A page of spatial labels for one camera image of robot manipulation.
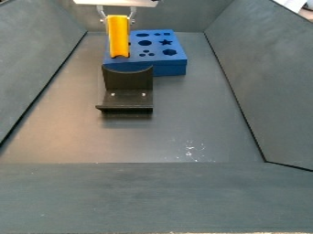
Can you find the black fixture stand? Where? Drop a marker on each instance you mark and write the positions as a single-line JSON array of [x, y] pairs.
[[129, 91]]

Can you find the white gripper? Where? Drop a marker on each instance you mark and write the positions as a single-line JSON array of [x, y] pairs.
[[131, 3]]

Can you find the yellow arch block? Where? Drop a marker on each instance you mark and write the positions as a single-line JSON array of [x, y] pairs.
[[118, 35]]

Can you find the blue foam shape board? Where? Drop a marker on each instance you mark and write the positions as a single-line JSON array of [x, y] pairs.
[[154, 48]]

